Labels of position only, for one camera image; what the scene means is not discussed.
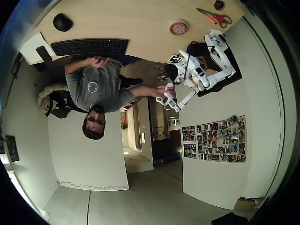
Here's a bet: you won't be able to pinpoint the man's left forearm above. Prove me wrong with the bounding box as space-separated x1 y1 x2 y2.
64 57 93 75

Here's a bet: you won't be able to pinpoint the man in grey shirt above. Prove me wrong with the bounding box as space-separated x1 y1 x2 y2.
64 56 160 141

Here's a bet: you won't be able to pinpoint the black smartphone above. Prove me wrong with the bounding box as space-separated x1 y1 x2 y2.
36 46 51 62

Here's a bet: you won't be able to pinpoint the brown cardboard box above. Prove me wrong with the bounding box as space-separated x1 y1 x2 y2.
234 196 265 210

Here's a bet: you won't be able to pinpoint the man's right hand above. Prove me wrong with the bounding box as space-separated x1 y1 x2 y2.
156 84 176 100

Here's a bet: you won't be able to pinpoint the red-handled scissors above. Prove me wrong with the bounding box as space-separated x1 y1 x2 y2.
196 8 233 29

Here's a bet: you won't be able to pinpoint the black computer keyboard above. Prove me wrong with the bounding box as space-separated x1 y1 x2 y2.
50 38 129 57

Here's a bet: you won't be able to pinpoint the black wall cable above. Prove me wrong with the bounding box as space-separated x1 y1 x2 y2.
11 56 25 80

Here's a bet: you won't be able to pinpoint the beige padded jacket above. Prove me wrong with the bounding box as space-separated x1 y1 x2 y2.
37 83 71 115

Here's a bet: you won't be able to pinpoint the white paper pad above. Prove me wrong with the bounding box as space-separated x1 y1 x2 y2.
20 32 56 65

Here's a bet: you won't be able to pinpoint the black office chair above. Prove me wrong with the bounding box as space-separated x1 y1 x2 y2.
35 56 93 115

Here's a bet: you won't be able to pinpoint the stainless steel refrigerator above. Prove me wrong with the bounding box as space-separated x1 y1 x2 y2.
150 103 171 141

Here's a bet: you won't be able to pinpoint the black computer mouse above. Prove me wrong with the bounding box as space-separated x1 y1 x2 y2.
52 13 74 32

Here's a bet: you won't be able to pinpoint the man's left hand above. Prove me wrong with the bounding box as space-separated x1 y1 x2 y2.
90 56 110 68

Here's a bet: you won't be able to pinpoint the large photo collage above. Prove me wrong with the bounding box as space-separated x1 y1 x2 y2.
196 114 247 163

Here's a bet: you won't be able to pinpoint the white leader arm handle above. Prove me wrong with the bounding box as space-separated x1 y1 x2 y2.
156 83 180 113

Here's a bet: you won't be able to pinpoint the dark framed poster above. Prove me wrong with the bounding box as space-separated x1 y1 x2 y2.
6 135 20 162

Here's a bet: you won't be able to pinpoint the small photo collage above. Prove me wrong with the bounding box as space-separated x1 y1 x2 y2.
182 126 196 142
183 143 197 159

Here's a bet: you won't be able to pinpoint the man's right forearm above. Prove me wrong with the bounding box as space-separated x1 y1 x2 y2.
131 84 160 99

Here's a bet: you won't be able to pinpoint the beige masking tape roll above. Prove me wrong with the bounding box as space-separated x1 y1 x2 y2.
170 20 189 36

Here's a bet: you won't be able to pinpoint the black flat panel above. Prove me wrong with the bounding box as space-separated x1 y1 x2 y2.
186 43 243 98

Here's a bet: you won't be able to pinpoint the black-white fiducial marker card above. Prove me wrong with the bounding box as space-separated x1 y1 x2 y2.
167 54 183 64

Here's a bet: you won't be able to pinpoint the string light wire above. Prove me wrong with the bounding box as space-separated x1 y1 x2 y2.
57 180 129 190

